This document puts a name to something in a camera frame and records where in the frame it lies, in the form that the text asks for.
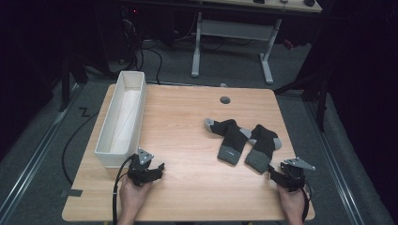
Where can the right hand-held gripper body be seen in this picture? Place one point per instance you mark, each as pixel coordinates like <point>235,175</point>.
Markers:
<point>292,178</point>

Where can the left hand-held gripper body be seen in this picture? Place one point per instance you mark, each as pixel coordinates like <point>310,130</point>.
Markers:
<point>141,168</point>

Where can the black sock with grey cuff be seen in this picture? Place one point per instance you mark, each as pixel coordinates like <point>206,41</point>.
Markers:
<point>233,140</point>
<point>263,146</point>

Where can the long white box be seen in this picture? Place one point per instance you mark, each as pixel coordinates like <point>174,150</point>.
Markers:
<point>123,118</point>

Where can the person's right hand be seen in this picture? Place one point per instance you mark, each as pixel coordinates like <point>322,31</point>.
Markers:
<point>294,203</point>

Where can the person's left hand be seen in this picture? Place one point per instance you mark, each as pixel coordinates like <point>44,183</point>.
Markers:
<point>131,200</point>

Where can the grey tape piece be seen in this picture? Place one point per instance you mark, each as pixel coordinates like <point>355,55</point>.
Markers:
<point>73,192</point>

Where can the black zigzag tape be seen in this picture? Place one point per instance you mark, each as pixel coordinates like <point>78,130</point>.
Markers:
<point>84,112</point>

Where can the black metal stand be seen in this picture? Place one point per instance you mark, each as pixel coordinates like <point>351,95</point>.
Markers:
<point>65,87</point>
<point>322,103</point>

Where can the small red object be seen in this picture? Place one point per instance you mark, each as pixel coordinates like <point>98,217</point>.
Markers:
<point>288,44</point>

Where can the dark computer tower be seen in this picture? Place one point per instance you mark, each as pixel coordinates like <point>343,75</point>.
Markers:
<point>115,31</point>

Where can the white-legged wooden desk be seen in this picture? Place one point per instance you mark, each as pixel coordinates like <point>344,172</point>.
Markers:
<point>234,29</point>

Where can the black round object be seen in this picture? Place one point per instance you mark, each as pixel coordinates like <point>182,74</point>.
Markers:
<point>309,2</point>

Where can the aluminium floor rail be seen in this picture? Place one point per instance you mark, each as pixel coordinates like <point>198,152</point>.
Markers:
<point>336,168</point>
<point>31,165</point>

